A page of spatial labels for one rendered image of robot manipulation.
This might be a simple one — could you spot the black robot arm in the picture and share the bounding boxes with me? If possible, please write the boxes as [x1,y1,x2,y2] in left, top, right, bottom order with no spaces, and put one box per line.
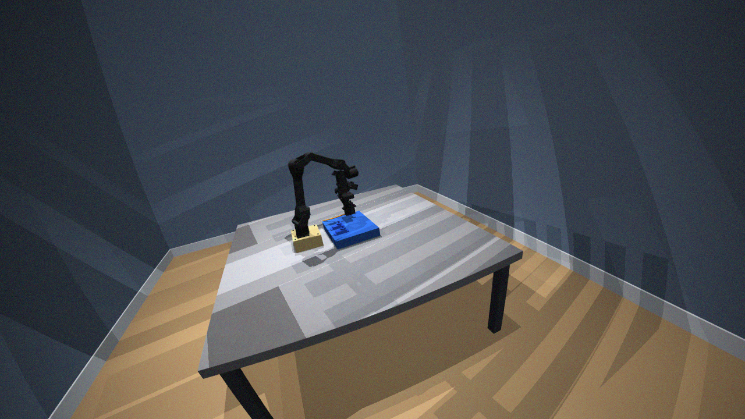
[288,152,359,239]

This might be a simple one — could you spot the blue rectangular plate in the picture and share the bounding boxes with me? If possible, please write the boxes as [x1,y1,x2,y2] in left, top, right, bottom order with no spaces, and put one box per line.
[322,211,380,249]

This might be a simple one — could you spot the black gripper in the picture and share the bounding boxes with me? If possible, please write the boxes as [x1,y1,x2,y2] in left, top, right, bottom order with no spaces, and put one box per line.
[334,181,354,208]

